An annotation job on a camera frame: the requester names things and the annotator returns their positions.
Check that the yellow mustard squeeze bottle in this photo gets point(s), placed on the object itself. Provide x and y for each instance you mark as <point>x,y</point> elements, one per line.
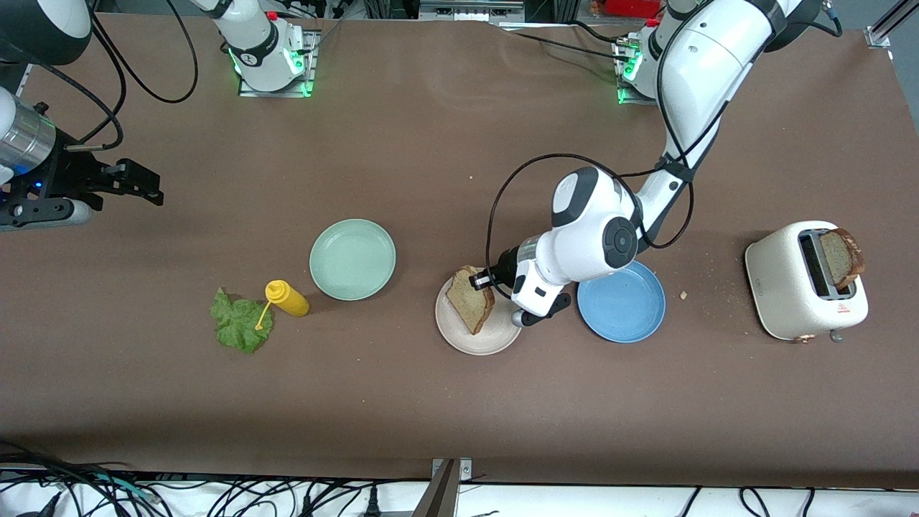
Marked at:
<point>291,301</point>

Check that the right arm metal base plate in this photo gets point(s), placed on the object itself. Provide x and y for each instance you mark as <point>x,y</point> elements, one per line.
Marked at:
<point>310,50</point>

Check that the grey metal rack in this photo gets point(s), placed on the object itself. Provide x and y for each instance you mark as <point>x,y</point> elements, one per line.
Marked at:
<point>470,8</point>

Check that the white toaster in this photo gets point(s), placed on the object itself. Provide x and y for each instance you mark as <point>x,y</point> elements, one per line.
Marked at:
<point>775,287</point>

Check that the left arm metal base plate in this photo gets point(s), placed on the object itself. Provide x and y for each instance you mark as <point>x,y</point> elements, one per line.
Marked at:
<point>632,100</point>

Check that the green plate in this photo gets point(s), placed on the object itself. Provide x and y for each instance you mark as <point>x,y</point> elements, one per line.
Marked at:
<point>352,260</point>

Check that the aluminium edge bracket profile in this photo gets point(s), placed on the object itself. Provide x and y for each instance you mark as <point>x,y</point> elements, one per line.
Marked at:
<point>441,495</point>

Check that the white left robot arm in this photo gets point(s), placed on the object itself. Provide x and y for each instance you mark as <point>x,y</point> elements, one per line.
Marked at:
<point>703,64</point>

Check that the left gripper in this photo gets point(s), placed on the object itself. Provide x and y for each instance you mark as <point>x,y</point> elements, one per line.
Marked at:
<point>507,263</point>

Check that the beige plate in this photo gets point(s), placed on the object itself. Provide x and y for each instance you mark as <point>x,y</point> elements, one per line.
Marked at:
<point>488,343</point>

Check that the green lettuce leaf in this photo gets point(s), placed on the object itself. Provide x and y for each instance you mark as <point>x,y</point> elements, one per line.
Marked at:
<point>237,332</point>

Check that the toasted bread slice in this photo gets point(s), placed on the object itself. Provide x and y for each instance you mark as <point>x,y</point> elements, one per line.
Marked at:
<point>840,258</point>
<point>470,305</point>

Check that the aluminium frame profile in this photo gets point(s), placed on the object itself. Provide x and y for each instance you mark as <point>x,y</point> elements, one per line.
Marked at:
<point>877,37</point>

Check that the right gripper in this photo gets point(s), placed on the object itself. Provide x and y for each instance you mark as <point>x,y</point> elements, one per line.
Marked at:
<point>70,172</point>

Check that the blue plate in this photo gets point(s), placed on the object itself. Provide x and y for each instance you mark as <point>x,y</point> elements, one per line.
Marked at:
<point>624,312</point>

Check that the red box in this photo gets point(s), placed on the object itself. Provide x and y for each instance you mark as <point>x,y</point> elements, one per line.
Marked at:
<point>624,7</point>

